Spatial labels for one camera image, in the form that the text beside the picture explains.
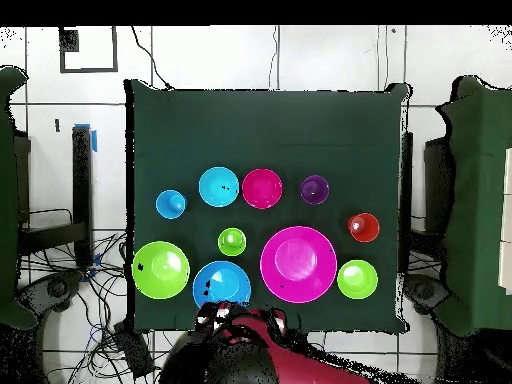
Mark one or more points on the green cup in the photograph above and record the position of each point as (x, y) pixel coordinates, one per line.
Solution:
(232, 241)

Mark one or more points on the large pink bowl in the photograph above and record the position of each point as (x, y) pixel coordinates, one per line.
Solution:
(298, 264)

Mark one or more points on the large blue bowl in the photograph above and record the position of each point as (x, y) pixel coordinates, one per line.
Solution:
(224, 280)

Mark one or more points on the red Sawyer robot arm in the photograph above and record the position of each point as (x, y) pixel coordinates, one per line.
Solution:
(304, 368)

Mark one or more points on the stack of white boxes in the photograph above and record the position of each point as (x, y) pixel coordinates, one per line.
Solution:
(507, 220)

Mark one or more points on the small magenta bowl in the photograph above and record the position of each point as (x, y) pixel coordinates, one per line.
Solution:
(262, 188)

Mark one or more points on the small cyan bowl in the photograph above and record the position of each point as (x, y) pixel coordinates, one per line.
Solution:
(218, 192)

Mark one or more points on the purple cup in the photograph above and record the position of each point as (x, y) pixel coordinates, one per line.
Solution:
(314, 189)

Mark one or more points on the dark green tablecloth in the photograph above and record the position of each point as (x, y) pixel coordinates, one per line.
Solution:
(260, 128)

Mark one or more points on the blue cup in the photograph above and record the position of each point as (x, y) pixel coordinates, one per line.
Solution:
(171, 204)

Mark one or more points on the orange red cup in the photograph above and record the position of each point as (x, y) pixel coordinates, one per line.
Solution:
(363, 227)

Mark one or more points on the large green bowl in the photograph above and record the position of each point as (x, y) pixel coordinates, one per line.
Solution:
(160, 270)

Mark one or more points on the small green bowl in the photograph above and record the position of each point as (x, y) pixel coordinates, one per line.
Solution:
(357, 279)

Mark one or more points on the black metal stand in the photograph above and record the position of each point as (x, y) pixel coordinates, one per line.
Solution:
(82, 192)

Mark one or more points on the blue tape strip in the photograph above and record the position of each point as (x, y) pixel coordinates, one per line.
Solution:
(94, 140)

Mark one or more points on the black box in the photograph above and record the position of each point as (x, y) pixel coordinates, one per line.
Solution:
(438, 188)
(22, 180)

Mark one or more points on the grey chair base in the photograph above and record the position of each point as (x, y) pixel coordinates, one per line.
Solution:
(56, 288)
(424, 290)

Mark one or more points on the black power strip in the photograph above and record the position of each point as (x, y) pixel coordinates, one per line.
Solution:
(134, 352)

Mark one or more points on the green cloth side table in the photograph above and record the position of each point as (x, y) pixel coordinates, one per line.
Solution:
(480, 200)
(8, 200)

